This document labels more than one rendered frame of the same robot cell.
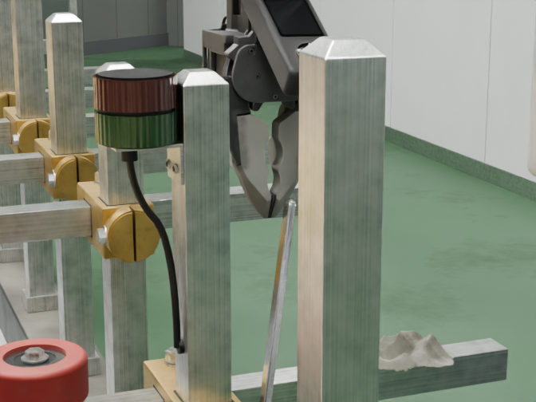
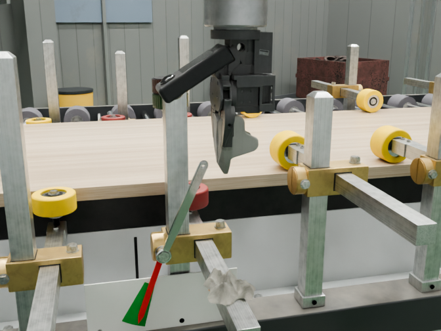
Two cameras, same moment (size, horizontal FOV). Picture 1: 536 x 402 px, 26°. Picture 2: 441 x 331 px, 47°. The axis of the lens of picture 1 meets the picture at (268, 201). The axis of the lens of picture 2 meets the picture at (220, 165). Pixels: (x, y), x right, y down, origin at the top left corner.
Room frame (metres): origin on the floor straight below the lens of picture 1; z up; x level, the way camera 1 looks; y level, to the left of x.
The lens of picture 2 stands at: (1.02, -0.75, 1.21)
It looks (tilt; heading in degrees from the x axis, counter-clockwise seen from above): 16 degrees down; 97
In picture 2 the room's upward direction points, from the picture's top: straight up
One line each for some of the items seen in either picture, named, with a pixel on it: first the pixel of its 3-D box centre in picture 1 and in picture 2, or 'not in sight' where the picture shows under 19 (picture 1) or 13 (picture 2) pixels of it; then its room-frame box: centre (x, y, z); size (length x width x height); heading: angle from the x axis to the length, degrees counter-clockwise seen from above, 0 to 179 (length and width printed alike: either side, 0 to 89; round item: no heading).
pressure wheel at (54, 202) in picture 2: not in sight; (56, 219); (0.59, 0.11, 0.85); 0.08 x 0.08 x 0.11
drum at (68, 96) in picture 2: not in sight; (75, 119); (-1.00, 3.95, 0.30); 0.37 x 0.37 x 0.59
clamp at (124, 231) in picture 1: (116, 219); (327, 177); (1.10, 0.15, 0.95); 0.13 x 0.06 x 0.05; 21
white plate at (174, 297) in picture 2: not in sight; (164, 303); (0.82, 0.02, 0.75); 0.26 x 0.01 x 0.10; 21
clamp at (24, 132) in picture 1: (29, 131); not in sight; (1.56, 0.33, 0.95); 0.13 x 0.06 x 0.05; 21
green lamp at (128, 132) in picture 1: (136, 124); (170, 100); (0.82, 0.09, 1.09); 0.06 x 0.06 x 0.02
